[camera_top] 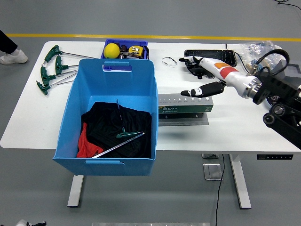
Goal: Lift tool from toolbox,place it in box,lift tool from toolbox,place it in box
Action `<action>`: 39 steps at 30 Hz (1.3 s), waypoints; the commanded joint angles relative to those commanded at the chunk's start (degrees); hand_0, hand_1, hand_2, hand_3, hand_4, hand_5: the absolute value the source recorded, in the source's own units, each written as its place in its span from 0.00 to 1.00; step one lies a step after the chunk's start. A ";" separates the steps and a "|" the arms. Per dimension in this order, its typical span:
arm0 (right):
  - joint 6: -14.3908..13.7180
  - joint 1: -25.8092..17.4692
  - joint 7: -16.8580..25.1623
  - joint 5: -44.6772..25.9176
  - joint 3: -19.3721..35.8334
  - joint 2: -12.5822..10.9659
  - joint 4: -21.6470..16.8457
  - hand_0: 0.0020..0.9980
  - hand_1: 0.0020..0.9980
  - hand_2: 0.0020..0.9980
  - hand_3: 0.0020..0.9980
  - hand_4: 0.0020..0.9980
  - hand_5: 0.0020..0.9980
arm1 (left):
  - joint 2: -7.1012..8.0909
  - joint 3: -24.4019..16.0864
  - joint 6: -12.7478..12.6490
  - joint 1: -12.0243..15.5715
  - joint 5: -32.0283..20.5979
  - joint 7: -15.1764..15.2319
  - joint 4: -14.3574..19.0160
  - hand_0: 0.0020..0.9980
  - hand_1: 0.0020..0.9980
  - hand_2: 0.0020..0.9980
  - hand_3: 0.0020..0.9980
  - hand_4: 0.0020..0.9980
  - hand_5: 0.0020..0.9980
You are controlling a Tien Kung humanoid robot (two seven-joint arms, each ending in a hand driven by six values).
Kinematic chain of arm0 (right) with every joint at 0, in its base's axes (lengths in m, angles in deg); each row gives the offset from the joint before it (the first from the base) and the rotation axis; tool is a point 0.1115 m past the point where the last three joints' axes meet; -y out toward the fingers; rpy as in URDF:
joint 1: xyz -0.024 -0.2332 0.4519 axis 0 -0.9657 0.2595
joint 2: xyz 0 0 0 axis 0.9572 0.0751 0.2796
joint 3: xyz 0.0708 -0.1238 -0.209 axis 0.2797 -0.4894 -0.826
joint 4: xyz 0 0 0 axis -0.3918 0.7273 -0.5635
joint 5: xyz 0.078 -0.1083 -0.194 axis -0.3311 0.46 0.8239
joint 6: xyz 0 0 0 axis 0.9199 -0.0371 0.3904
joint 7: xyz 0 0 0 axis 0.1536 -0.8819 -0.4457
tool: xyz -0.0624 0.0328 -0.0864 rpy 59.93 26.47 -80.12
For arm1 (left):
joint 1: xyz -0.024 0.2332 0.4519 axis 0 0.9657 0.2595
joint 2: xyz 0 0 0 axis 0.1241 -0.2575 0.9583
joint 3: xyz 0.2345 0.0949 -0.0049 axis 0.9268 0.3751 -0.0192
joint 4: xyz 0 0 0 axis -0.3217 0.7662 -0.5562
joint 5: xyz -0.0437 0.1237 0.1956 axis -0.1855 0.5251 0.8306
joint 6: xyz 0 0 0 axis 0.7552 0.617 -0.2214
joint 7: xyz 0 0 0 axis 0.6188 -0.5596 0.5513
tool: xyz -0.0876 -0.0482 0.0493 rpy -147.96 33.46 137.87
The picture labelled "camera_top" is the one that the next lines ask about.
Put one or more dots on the person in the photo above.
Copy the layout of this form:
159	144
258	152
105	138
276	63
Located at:
14	57

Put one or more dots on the white table leg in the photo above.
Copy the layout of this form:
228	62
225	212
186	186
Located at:
241	186
75	190

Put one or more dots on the metal bracket under table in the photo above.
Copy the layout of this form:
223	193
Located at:
210	155

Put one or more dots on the dark brown tape roll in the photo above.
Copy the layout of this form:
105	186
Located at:
123	48

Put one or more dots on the black table control panel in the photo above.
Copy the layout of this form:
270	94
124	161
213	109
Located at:
275	157

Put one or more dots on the red cloth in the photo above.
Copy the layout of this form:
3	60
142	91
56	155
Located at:
88	147

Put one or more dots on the metal floor plate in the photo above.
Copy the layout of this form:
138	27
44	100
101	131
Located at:
212	171

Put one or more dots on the clear plastic parts bag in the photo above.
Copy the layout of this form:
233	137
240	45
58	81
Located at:
256	47

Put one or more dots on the grey box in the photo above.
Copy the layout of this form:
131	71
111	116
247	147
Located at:
294	62

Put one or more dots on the black white robot left hand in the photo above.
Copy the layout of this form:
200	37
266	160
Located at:
35	223

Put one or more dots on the large light blue plastic box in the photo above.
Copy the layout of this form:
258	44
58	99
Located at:
113	82

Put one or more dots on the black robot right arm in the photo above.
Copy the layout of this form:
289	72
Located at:
279	89

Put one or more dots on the black cloth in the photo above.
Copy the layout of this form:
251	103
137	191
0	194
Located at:
103	122

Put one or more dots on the yellow ball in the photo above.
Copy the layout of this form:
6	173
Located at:
112	50

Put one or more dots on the black device case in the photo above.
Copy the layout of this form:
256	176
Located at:
218	55

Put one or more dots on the yellow tape measure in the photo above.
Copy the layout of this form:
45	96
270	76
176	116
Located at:
136	50

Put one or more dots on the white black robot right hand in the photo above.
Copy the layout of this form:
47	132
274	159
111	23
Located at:
225	71

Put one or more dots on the metal green tool rack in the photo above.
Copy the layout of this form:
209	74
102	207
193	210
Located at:
185	109

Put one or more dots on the small black object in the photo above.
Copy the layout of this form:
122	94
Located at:
146	52

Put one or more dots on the small dark blue bin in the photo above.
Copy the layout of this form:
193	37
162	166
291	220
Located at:
125	42

